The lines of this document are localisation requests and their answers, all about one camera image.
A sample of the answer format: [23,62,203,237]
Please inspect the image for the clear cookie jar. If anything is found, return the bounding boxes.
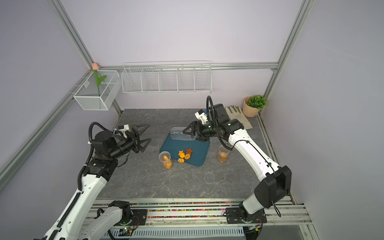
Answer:
[159,151,173,170]
[170,127,197,141]
[218,146,230,163]

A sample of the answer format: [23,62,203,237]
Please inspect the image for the teal plastic tray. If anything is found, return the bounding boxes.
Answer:
[160,134,210,167]

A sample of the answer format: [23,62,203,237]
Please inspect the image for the white mesh wall basket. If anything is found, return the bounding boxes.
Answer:
[74,70,122,111]

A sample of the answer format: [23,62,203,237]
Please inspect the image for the potted green plant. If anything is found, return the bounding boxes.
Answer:
[243,95,268,118]

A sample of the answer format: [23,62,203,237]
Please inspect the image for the beige gardening glove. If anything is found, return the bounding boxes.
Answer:
[225,106,253,130]

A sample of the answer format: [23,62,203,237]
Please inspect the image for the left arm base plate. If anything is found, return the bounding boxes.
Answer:
[118,209,148,226]

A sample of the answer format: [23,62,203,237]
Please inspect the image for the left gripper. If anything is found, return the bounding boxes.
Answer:
[109,124,152,160]

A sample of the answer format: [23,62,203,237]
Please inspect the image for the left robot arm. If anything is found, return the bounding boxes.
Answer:
[43,122,151,240]

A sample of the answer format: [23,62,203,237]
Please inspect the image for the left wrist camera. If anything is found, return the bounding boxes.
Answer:
[114,124,131,138]

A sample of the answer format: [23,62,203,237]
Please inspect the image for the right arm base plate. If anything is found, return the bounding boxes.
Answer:
[223,207,267,224]

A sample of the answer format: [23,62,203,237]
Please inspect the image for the orange cookies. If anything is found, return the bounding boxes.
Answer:
[178,148,194,163]

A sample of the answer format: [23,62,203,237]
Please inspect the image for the artificial pink tulip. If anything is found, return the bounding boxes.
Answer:
[92,63,107,97]

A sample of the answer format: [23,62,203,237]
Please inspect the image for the white wire wall shelf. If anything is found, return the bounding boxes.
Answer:
[121,61,213,94]

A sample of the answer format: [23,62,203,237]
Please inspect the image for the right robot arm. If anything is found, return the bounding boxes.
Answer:
[183,96,292,222]

